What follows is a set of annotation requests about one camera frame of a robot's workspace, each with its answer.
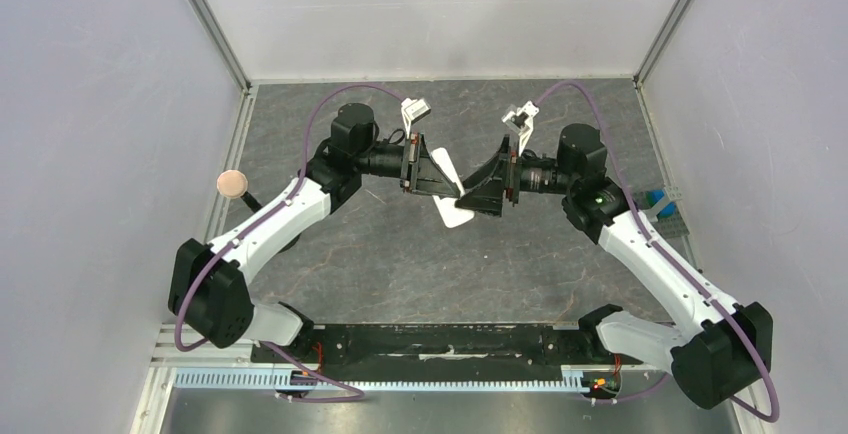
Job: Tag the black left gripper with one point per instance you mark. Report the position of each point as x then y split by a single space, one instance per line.
423 176

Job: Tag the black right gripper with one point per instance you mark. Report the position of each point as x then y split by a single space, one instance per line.
513 174

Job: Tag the red and white remote control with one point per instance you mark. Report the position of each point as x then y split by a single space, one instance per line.
451 215

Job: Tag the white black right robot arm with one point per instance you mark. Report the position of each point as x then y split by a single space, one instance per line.
714 347

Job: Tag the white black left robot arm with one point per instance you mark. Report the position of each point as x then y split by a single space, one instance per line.
210 284

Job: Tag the grey lego baseplate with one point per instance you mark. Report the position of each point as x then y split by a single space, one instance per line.
660 207

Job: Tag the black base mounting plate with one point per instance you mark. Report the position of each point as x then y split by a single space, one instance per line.
449 352

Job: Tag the black stand with pink knob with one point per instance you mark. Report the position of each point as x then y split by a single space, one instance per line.
233 184

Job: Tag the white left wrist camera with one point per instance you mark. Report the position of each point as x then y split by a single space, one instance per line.
412 111

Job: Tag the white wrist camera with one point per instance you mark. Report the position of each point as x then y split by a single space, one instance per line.
412 111
520 120

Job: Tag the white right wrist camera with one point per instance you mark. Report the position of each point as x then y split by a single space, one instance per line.
520 120

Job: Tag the light blue toothed cable duct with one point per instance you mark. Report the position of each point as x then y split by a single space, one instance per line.
289 380

